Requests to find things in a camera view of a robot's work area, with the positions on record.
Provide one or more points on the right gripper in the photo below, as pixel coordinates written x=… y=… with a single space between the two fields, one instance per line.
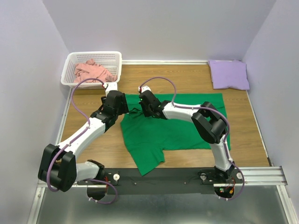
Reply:
x=142 y=101

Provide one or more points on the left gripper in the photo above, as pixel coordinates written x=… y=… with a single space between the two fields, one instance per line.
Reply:
x=125 y=102

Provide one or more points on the green t-shirt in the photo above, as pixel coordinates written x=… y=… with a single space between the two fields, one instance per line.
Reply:
x=147 y=138

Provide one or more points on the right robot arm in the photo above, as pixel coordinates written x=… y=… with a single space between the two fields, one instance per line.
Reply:
x=211 y=125

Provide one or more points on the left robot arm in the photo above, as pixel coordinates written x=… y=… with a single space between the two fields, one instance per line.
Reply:
x=59 y=167

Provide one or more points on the pink t-shirt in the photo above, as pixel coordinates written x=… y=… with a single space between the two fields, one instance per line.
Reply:
x=91 y=69

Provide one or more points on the white plastic basket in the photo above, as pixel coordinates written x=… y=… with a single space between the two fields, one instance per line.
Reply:
x=111 y=60

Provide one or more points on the folded purple t-shirt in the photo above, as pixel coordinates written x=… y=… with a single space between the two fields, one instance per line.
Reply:
x=229 y=74

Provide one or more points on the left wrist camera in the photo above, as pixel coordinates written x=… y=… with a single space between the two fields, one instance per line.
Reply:
x=112 y=86

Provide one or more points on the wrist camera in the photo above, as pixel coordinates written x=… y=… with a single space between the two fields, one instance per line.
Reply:
x=144 y=88
x=112 y=86

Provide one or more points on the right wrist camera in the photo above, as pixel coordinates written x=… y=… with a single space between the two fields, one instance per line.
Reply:
x=144 y=88

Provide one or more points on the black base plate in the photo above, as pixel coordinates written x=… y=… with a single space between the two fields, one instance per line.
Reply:
x=161 y=181

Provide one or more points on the aluminium rail frame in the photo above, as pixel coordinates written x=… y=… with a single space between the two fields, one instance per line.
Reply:
x=255 y=201

